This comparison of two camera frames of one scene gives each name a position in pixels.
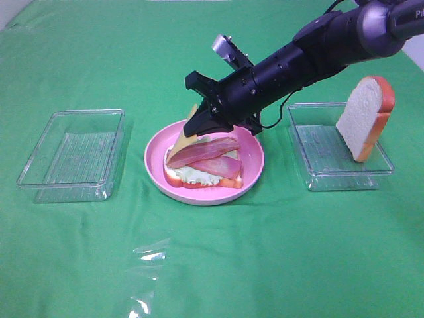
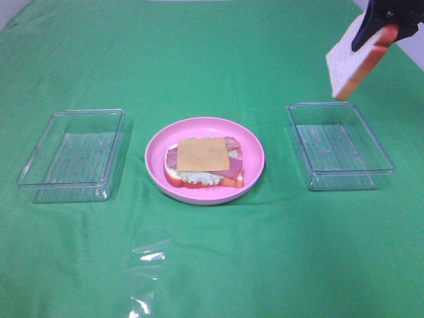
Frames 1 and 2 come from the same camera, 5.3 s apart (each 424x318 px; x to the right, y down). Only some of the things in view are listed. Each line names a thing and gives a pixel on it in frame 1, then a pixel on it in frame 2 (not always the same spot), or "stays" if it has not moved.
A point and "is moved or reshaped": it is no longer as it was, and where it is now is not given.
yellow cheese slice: (187, 141) to (202, 154)
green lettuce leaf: (199, 175) stays
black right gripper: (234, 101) to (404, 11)
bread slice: (366, 114) is moved or reshaped
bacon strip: (224, 167) stays
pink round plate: (251, 156) stays
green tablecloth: (277, 252) stays
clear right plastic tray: (328, 159) stays
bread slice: (173, 179) stays
